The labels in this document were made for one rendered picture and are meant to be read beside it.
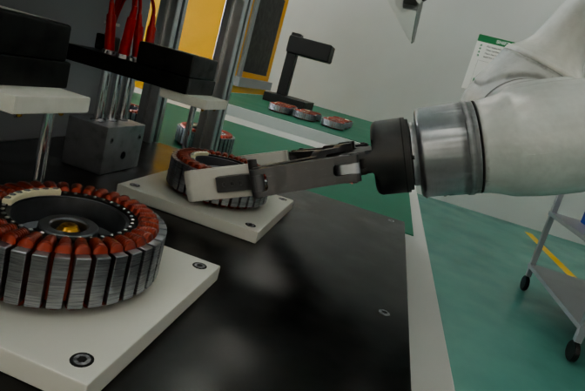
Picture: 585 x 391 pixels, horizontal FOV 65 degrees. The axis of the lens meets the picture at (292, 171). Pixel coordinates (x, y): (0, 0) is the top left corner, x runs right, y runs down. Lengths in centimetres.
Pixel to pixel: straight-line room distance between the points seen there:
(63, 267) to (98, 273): 2
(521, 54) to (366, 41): 505
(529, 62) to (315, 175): 29
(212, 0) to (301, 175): 373
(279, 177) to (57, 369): 23
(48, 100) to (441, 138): 31
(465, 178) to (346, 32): 524
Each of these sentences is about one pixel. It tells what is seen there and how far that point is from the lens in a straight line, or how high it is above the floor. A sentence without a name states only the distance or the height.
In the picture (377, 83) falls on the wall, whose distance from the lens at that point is 556.
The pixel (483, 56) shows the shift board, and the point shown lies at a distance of 564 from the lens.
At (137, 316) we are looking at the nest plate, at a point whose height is 78.
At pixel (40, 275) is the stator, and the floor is 80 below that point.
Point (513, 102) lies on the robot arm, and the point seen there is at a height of 96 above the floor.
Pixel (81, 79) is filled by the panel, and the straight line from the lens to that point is 69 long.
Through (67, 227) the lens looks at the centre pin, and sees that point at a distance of 30.
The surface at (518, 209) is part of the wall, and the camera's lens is 583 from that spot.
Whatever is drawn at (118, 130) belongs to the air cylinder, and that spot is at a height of 82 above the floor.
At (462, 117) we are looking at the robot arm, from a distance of 44.
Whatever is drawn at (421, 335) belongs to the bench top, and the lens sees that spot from 43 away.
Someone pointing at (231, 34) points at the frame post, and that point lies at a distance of 70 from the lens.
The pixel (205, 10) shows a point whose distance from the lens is 410.
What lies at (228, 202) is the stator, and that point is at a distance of 46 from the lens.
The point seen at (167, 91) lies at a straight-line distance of 50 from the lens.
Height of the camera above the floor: 93
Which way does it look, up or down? 11 degrees down
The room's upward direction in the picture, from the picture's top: 16 degrees clockwise
